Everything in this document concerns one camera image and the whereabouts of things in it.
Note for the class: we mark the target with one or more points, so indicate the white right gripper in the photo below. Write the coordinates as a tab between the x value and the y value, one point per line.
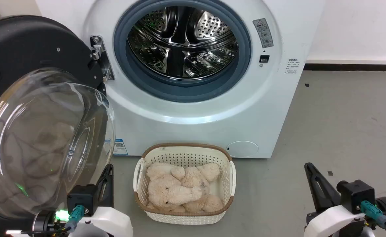
327	222

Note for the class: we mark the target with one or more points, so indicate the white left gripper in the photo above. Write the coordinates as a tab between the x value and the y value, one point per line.
110	222

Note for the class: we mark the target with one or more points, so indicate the black door with glass bowl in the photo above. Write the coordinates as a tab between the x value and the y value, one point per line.
21	42

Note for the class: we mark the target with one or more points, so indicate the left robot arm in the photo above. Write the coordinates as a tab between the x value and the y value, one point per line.
43	222

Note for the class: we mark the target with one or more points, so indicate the white front-load washing machine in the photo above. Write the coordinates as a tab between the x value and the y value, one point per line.
196	131

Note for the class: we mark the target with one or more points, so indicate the metal door hinge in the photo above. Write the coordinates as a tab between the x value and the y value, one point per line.
101	56

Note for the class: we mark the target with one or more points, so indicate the black door latch slot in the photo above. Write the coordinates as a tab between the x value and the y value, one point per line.
264	59

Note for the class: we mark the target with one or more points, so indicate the blue and white QR sticker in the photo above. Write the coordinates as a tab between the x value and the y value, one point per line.
120	147

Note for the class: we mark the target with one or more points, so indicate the beige plush teddy bear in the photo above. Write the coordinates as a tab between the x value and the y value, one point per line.
173	191

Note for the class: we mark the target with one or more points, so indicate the white laundry basket brown rim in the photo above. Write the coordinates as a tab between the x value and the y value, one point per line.
183	154

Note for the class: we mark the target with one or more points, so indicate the round white filter cover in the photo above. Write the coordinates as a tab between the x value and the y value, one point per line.
242	149

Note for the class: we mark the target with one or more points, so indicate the small printed text label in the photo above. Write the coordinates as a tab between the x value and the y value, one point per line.
292	66

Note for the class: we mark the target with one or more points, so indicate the stainless steel perforated drum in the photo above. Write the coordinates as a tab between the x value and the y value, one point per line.
179	42

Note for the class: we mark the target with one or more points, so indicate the grey warning sticker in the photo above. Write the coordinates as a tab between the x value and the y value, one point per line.
263	33

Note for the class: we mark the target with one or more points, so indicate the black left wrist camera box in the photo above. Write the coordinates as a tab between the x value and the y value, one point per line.
81	197

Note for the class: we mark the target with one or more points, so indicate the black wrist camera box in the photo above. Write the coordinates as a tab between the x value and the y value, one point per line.
81	197
355	194

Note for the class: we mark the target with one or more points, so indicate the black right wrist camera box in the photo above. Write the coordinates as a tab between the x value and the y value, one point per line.
355	194

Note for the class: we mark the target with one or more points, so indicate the black wall baseboard strip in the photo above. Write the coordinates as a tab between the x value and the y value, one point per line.
354	67

